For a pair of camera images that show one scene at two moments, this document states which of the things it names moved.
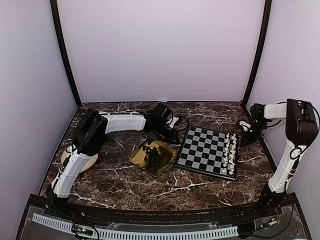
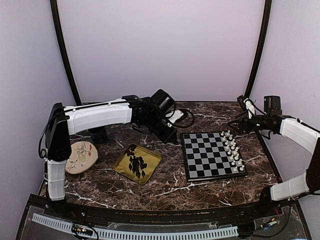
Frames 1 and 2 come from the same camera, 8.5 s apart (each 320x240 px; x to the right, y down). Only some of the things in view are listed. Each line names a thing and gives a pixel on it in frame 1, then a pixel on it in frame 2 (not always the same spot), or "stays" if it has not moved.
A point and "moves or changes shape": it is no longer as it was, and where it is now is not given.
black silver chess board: [209, 151] moves or changes shape
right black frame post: [267, 13] stays
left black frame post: [54, 8] stays
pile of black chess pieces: [152, 158] to [137, 163]
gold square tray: [153, 156] to [151, 159]
